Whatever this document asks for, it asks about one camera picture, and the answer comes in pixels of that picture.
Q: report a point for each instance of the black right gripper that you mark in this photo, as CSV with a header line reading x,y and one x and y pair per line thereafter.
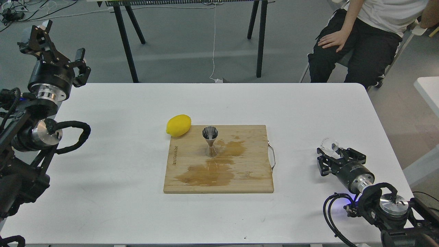
x,y
352,173

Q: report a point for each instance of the steel double jigger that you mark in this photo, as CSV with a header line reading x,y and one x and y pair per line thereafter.
x,y
210,133

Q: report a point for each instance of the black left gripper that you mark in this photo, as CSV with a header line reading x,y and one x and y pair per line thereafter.
x,y
53,76

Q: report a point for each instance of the yellow lemon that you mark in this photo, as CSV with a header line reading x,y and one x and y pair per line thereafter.
x,y
178,125

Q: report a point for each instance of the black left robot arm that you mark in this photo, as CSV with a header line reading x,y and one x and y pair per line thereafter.
x,y
30,136

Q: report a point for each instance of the white side table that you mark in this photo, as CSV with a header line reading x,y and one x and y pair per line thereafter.
x,y
428,88

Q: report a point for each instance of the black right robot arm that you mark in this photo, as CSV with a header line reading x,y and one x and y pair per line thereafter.
x,y
402,223

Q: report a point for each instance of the wooden cutting board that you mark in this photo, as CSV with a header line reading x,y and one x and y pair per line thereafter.
x,y
241,165

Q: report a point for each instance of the seated person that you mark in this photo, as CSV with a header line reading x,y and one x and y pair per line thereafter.
x,y
372,30

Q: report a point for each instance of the clear glass measuring cup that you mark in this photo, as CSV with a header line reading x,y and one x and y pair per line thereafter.
x,y
329,145

